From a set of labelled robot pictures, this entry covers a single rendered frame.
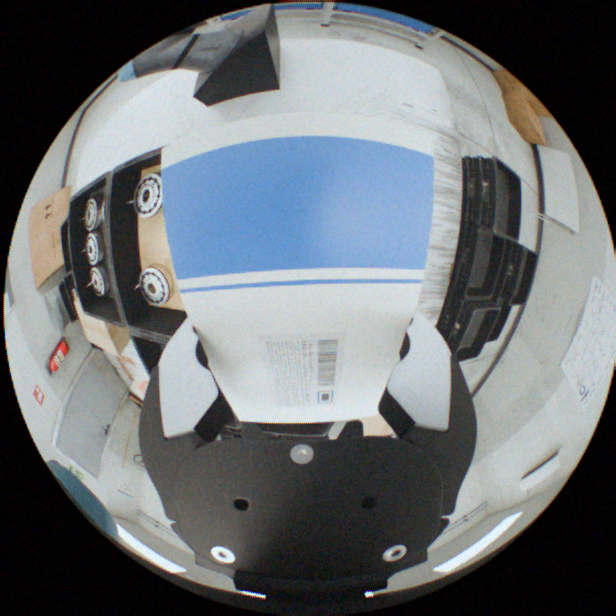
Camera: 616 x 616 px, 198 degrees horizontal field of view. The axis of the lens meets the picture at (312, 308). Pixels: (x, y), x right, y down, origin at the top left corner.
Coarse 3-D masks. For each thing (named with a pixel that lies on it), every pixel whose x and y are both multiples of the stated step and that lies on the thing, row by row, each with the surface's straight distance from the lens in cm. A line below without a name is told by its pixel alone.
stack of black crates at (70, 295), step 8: (72, 272) 201; (64, 280) 199; (72, 280) 202; (64, 288) 227; (72, 288) 201; (64, 296) 226; (72, 296) 200; (64, 304) 225; (72, 304) 198; (72, 312) 227; (72, 320) 226
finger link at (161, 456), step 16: (144, 400) 9; (144, 416) 9; (160, 416) 8; (144, 432) 8; (160, 432) 8; (192, 432) 7; (144, 448) 8; (160, 448) 8; (176, 448) 7; (192, 448) 7; (144, 464) 8; (160, 464) 8; (176, 464) 7; (160, 480) 7; (160, 496) 7
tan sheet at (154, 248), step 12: (156, 168) 52; (156, 216) 51; (144, 228) 54; (156, 228) 52; (144, 240) 55; (156, 240) 52; (144, 252) 56; (156, 252) 53; (168, 252) 51; (144, 264) 57; (168, 264) 52; (168, 300) 57; (180, 300) 54
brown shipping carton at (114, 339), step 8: (80, 312) 106; (80, 320) 112; (88, 320) 101; (96, 320) 92; (88, 328) 106; (96, 328) 96; (104, 328) 89; (112, 328) 89; (120, 328) 93; (88, 336) 114; (96, 336) 102; (104, 336) 93; (112, 336) 90; (120, 336) 93; (128, 336) 98; (96, 344) 109; (104, 344) 99; (112, 344) 91; (120, 344) 94; (112, 352) 97; (120, 352) 95
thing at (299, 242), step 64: (256, 128) 9; (320, 128) 9; (384, 128) 9; (192, 192) 9; (256, 192) 8; (320, 192) 8; (384, 192) 9; (192, 256) 10; (256, 256) 9; (320, 256) 8; (384, 256) 9; (192, 320) 11; (256, 320) 10; (320, 320) 10; (384, 320) 11; (256, 384) 14; (320, 384) 13; (384, 384) 15
